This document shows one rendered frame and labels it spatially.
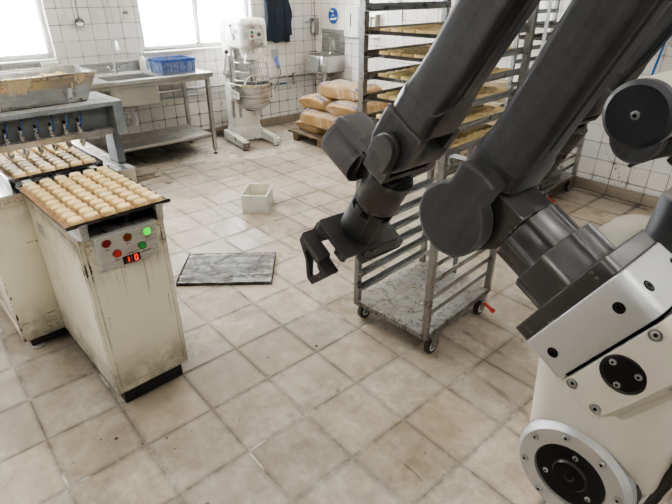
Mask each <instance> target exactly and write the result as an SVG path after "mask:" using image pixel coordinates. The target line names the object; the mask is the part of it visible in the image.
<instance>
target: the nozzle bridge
mask: <svg viewBox="0 0 672 504"><path fill-rule="evenodd" d="M78 111H80V113H81V117H82V126H81V127H82V132H78V130H77V126H76V119H75V118H79V121H80V115H79V112H78ZM65 113H66V114H67V119H68V132H69V134H68V135H65V134H64V131H63V127H62V120H65V123H66V116H65ZM50 115H52V117H53V123H54V133H55V137H50V134H49V130H48V124H47V122H51V125H52V121H51V116H50ZM35 117H37V119H38V124H39V134H40V137H41V139H39V140H36V139H35V135H34V132H33V124H36V126H37V122H36V118H35ZM20 119H22V123H23V128H24V136H25V140H26V142H21V141H20V138H19V135H18V128H17V127H18V126H20V127H21V122H20ZM4 121H6V125H7V130H8V137H9V140H10V144H9V145H6V144H5V142H4V139H3V136H2V129H5V124H4ZM66 124H67V123H66ZM5 130H6V129H5ZM21 130H22V127H21ZM127 132H128V130H127V125H126V120H125V115H124V110H123V105H122V100H120V99H117V98H114V97H111V96H108V95H105V94H102V93H99V92H96V91H94V92H90V93H89V97H88V100H87V101H84V102H76V103H69V104H61V105H54V106H46V107H39V108H31V109H24V110H16V111H9V112H1V113H0V153H6V152H11V151H17V150H23V149H28V148H34V147H39V146H45V145H51V144H56V143H62V142H68V141H73V140H79V139H84V138H90V137H96V136H101V135H105V138H106V142H107V147H108V151H109V156H110V159H111V160H113V161H115V162H116V163H118V164H122V163H126V158H125V154H124V149H123V144H122V139H121V134H122V133H127Z"/></svg>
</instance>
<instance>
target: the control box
mask: <svg viewBox="0 0 672 504"><path fill-rule="evenodd" d="M146 227H149V228H150V229H151V233H150V234H149V235H145V234H144V233H143V230H144V229H145V228H146ZM127 233H129V234H131V239H130V240H129V241H125V240H124V239H123V236H124V235H125V234H127ZM104 240H109V241H110V242H111V245H110V246H109V247H108V248H104V247H103V246H102V243H103V241H104ZM91 242H92V245H93V249H94V253H95V257H96V261H97V264H98V268H99V270H100V271H101V272H102V273H103V272H106V271H108V270H111V269H114V268H117V267H120V266H123V265H126V264H129V263H126V260H125V258H126V257H127V256H128V257H129V259H130V263H131V262H134V261H137V260H135V257H136V256H137V255H135V257H134V254H136V253H137V254H138V257H139V259H138V260H140V259H143V258H146V257H149V256H152V255H155V254H157V253H160V252H161V251H160V246H159V241H158V235H157V230H156V225H155V221H153V220H148V221H145V222H142V223H138V224H135V225H132V226H128V227H125V228H122V229H118V230H115V231H112V232H108V233H105V234H102V235H98V236H95V237H92V238H91ZM140 242H145V243H146V244H147V246H146V248H145V249H140V248H139V243H140ZM115 250H120V251H121V252H122V255H121V256H120V257H118V258H116V257H115V256H114V255H113V253H114V251H115ZM136 259H137V257H136Z"/></svg>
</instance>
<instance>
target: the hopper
mask: <svg viewBox="0 0 672 504"><path fill-rule="evenodd" d="M56 71H60V72H64V73H69V74H60V75H49V76H39V74H40V73H54V72H56ZM83 71H84V72H83ZM95 73H96V71H95V70H91V69H88V68H84V67H80V66H77V65H70V66H59V67H47V68H36V69H25V70H14V71H2V72H0V113H1V112H9V111H16V110H24V109H31V108H39V107H46V106H54V105H61V104H69V103H76V102H84V101H87V100H88V97H89V93H90V90H91V87H92V83H93V80H94V77H95ZM5 76H6V77H5ZM27 76H28V77H29V78H25V77H27ZM3 78H13V79H9V80H2V79H3ZM17 78H18V79H17Z"/></svg>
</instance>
